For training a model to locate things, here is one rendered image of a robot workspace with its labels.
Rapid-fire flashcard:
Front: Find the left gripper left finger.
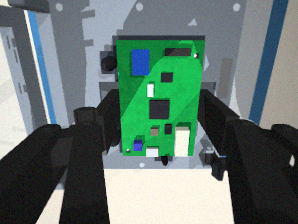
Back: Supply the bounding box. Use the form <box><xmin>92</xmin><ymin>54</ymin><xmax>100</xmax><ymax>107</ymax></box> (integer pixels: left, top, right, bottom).
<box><xmin>0</xmin><ymin>89</ymin><xmax>121</xmax><ymax>224</ymax></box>

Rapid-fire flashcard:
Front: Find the blue flat mat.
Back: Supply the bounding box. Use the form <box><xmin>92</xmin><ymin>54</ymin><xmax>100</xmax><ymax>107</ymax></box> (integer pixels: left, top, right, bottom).
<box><xmin>27</xmin><ymin>0</ymin><xmax>289</xmax><ymax>126</ymax></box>

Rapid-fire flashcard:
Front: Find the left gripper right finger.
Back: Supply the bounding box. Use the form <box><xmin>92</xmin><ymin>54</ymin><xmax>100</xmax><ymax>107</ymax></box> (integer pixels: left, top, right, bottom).
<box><xmin>197</xmin><ymin>89</ymin><xmax>298</xmax><ymax>224</ymax></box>

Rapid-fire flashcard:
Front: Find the green circuit board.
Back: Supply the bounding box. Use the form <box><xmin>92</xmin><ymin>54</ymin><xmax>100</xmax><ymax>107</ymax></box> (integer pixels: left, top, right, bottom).
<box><xmin>116</xmin><ymin>40</ymin><xmax>205</xmax><ymax>157</ymax></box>

